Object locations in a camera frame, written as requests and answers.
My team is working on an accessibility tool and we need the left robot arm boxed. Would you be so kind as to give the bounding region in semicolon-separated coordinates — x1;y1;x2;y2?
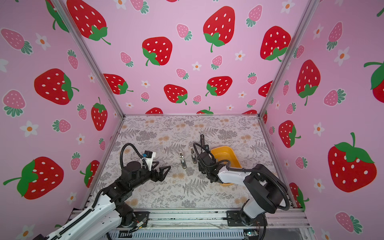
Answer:
35;151;171;240

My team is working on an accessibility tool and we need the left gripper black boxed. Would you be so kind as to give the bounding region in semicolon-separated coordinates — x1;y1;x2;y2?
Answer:
131;159;171;192

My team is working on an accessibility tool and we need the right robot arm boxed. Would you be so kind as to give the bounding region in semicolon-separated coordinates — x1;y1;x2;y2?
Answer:
196;151;290;226

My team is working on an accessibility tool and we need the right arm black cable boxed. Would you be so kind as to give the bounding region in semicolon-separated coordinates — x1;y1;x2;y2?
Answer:
192;142;291;211

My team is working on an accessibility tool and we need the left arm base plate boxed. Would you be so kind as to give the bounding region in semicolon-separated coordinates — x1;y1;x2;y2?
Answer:
120;211;150;228

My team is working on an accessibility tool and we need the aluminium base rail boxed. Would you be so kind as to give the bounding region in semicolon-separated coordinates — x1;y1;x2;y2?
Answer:
61;208;314;240

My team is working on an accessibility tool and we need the yellow plastic tray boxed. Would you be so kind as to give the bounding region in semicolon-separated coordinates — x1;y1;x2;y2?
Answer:
211;146;244;187

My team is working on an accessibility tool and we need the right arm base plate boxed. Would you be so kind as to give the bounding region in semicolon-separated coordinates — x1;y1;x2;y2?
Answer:
223;210;268;227

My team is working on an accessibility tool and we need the long black stapler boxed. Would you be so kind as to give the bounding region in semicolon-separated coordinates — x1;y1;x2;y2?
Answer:
200;134;205;148

